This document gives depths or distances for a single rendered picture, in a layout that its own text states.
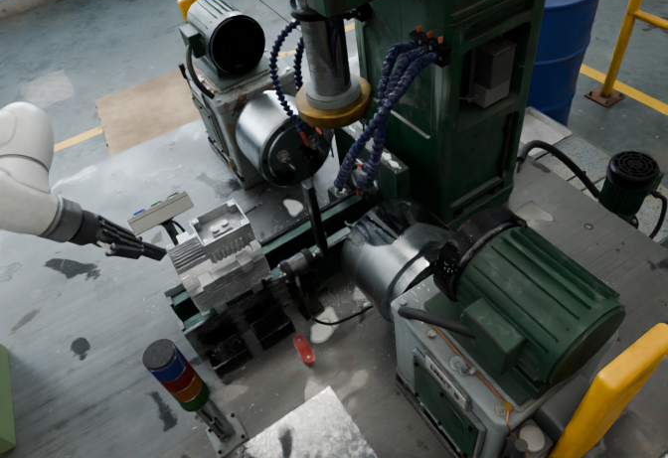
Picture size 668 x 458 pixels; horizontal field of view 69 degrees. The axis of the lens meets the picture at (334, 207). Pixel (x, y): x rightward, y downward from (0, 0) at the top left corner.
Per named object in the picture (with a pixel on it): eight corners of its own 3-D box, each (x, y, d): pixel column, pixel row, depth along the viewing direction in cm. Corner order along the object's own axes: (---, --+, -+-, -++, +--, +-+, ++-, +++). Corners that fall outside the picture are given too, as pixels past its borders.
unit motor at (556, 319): (484, 310, 113) (507, 179, 83) (610, 430, 93) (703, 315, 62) (396, 373, 106) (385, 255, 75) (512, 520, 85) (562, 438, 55)
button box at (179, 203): (193, 206, 142) (184, 190, 141) (194, 206, 135) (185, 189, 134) (137, 234, 137) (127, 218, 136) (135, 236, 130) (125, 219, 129)
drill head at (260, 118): (289, 119, 180) (274, 59, 162) (344, 171, 157) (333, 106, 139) (229, 149, 172) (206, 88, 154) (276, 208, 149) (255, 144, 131)
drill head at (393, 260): (402, 226, 138) (399, 159, 120) (513, 330, 112) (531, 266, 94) (328, 270, 131) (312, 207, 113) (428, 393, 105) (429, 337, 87)
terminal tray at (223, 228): (241, 217, 127) (233, 197, 121) (257, 241, 120) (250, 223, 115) (198, 238, 123) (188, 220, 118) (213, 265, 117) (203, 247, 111)
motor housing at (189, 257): (249, 243, 140) (230, 198, 127) (278, 288, 128) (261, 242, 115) (184, 278, 135) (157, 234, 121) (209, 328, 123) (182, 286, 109)
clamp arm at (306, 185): (326, 247, 126) (309, 176, 107) (332, 255, 124) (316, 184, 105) (314, 254, 125) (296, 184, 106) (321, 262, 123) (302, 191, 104)
